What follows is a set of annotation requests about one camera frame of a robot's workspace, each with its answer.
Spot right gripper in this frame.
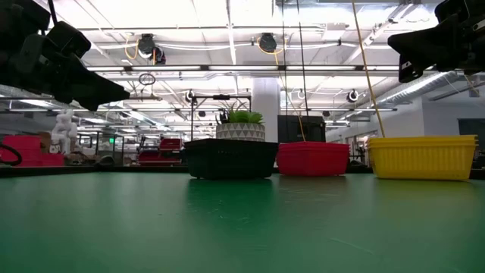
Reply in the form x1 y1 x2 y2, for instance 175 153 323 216
386 14 485 84

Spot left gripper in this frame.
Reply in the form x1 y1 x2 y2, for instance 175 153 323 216
0 33 132 112

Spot yellow plastic basket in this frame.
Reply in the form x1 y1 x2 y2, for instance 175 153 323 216
369 143 477 181
367 134 478 141
367 139 478 146

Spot red plastic basket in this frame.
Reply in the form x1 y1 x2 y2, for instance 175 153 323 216
276 146 350 177
277 143 350 149
277 141 350 146

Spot black plastic basket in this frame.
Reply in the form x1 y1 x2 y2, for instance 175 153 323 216
184 141 280 146
184 138 280 143
185 143 280 180

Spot white humanoid figure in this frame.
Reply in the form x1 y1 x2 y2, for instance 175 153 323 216
50 108 79 155

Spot red storage boxes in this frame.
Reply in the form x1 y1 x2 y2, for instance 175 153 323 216
0 134 65 168

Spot red tool cart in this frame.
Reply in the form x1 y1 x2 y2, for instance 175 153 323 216
137 137 183 166

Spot black cabinet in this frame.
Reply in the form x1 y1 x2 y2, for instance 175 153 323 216
277 115 327 144

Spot succulent in white pot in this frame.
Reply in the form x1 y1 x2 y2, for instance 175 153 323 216
214 100 266 143

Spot white building column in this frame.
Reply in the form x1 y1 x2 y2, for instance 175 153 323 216
251 77 282 143

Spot silver ventilation duct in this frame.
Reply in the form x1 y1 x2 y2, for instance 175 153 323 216
373 71 455 107

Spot yellow hanging cable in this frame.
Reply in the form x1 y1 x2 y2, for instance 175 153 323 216
351 0 386 138

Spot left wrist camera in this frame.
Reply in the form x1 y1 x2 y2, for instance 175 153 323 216
44 20 92 58

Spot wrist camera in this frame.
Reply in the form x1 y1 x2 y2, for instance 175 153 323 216
434 0 473 23
44 20 92 58

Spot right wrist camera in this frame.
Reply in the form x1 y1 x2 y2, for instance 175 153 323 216
434 0 473 23

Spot black ceiling cable reel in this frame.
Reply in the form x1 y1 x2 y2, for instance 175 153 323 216
136 33 157 58
258 33 278 54

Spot black table frame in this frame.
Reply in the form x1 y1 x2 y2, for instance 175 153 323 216
0 163 485 180

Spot black hanging cable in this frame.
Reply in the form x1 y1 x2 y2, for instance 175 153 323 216
295 0 310 142
280 0 288 117

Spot black gantry frame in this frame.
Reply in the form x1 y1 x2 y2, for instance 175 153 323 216
190 94 252 142

